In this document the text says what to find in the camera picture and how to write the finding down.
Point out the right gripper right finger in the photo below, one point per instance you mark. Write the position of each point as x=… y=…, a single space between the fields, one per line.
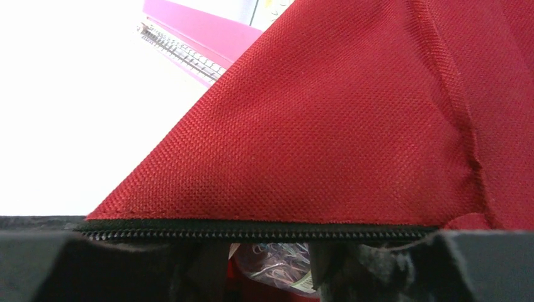
x=447 y=266

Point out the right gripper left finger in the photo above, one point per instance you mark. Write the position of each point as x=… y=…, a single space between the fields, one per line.
x=64 y=266

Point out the clear round plastic container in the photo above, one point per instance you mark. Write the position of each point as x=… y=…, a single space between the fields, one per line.
x=283 y=266

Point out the red backpack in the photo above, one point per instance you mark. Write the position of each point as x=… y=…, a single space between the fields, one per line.
x=373 y=122

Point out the pink metronome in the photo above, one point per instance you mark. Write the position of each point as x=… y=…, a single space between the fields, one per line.
x=202 y=44

